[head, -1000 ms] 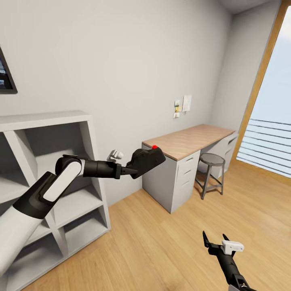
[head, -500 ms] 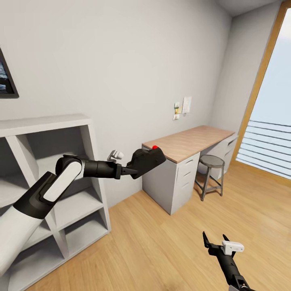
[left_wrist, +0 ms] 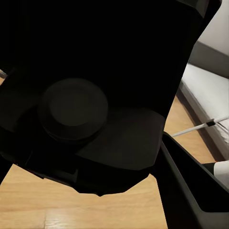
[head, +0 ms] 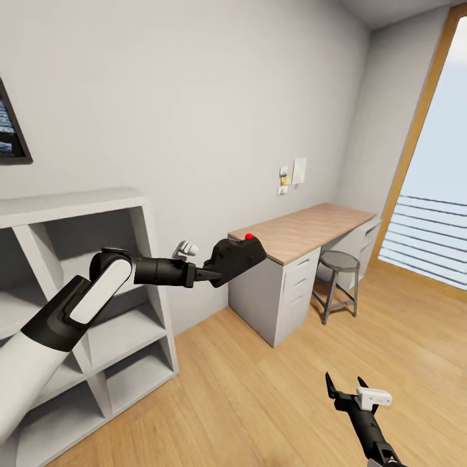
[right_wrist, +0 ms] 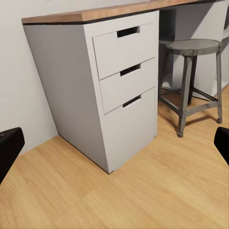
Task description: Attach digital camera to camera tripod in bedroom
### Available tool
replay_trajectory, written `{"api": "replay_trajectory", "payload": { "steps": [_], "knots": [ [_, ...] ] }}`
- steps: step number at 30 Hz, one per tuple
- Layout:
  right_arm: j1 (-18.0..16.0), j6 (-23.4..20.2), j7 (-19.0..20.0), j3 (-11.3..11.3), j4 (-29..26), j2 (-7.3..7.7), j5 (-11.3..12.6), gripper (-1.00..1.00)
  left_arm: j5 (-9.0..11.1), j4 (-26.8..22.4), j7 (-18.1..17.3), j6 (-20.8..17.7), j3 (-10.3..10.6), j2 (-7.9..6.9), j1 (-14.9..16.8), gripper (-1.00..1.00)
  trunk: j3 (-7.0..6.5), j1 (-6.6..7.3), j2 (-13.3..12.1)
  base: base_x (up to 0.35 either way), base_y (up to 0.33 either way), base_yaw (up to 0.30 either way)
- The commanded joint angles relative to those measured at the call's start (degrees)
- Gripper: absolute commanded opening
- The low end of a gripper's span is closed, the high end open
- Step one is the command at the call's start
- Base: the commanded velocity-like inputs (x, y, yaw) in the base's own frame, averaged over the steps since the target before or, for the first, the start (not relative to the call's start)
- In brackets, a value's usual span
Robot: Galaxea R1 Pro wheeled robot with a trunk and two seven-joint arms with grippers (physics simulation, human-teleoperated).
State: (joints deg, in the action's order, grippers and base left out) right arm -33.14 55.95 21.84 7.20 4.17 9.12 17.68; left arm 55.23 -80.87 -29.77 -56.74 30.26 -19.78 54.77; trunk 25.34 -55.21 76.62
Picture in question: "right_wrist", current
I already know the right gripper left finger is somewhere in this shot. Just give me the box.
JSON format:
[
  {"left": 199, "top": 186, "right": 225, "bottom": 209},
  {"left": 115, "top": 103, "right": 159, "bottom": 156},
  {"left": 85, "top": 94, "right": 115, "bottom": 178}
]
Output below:
[{"left": 0, "top": 127, "right": 25, "bottom": 184}]

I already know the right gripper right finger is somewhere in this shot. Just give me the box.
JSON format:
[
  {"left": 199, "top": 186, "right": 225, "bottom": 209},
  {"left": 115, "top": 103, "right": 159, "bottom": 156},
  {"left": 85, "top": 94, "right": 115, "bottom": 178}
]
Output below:
[{"left": 214, "top": 127, "right": 229, "bottom": 165}]

